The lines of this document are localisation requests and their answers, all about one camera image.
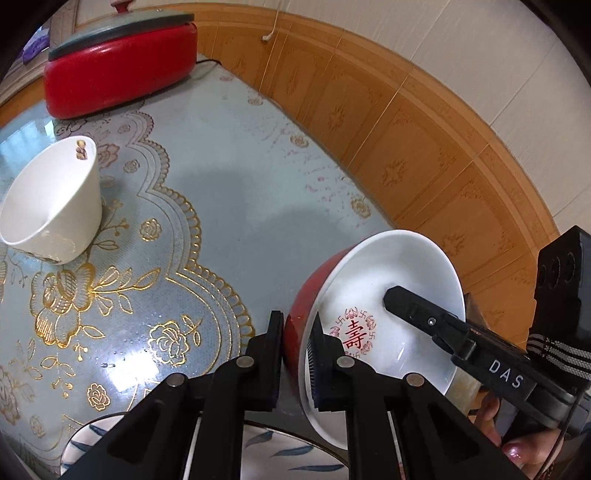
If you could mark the red electric cooking pot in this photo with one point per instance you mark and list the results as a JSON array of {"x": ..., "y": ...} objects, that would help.
[{"x": 118, "y": 71}]

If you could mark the white teddy bear bowl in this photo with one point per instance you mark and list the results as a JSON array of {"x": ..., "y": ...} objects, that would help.
[{"x": 53, "y": 209}]

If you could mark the black camera box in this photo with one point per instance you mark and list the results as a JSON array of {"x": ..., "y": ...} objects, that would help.
[{"x": 561, "y": 321}]

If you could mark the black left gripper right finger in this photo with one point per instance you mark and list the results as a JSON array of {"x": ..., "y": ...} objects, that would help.
[{"x": 398, "y": 428}]

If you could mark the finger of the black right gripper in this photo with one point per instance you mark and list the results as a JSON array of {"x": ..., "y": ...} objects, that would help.
[{"x": 445, "y": 329}]

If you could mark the purple tissue pack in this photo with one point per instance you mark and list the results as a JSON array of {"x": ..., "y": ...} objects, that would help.
[{"x": 36, "y": 44}]

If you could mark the person's right hand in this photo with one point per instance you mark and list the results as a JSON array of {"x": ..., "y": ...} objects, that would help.
[{"x": 532, "y": 454}]

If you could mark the dark pot lid red knob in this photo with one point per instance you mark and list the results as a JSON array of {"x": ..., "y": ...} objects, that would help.
[{"x": 118, "y": 26}]

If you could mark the red bowl white inside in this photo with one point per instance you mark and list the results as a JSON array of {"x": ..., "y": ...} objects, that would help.
[{"x": 346, "y": 293}]

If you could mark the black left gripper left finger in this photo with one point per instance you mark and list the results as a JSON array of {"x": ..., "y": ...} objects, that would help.
[{"x": 191, "y": 428}]

